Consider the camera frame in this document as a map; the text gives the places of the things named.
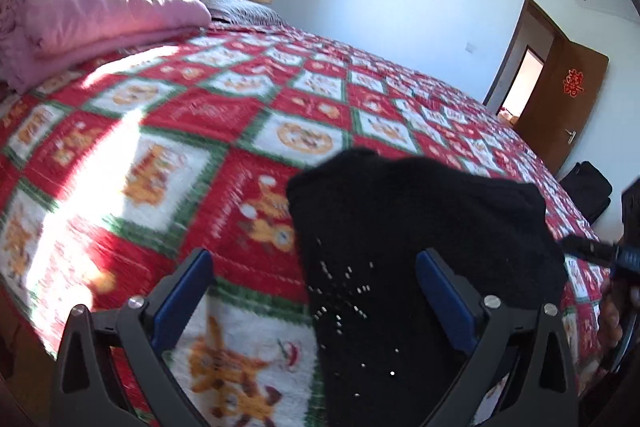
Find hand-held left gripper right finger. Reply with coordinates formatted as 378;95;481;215
415;248;581;427

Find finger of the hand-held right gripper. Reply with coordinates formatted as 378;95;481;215
560;234;619;266

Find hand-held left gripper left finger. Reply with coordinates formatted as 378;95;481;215
50;248;217;427

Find black pants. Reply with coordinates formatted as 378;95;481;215
286;148;568;427

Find person's right hand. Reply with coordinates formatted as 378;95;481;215
597;284;640;350

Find black bag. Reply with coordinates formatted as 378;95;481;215
558;161;614;224

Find brown wooden door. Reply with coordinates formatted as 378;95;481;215
512;38;610;176

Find red paper door decoration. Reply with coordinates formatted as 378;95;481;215
562;67;585;97

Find red printed blanket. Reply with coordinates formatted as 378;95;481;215
0;23;601;427

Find grey pillow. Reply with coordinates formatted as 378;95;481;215
200;0;289;28

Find pink folded blanket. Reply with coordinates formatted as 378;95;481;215
0;0;212;94

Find brown door frame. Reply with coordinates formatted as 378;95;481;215
482;0;557;118

